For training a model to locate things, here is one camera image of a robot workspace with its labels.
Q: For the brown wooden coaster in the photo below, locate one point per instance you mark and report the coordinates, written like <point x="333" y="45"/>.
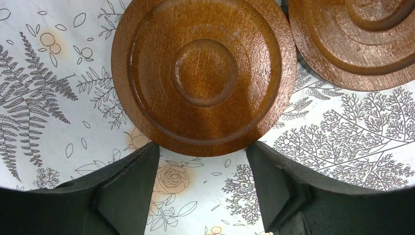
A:
<point x="360" y="45"/>
<point x="204" y="77"/>

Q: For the floral tablecloth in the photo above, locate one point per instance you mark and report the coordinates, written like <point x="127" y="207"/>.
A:
<point x="61" y="119"/>

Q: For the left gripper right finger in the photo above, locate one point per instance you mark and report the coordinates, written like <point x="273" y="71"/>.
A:
<point x="295" y="200"/>

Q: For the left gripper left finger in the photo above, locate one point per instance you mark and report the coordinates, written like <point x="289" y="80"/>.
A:
<point x="113" y="200"/>

